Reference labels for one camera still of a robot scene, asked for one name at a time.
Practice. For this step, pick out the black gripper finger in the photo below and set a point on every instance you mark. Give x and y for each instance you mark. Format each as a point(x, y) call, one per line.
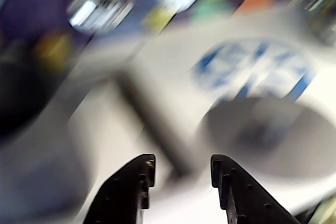
point(246, 200)
point(123, 195)

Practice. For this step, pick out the white bowl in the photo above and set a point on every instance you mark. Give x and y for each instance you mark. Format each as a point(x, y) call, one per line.
point(262, 134)

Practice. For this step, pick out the blue and white round print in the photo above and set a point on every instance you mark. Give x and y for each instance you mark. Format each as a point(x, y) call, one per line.
point(236, 66)

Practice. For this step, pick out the black rounded object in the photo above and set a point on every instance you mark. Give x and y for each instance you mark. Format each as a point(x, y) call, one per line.
point(18, 98)

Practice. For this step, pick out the clear glass jar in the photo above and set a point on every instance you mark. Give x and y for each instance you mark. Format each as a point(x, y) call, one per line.
point(99, 9)

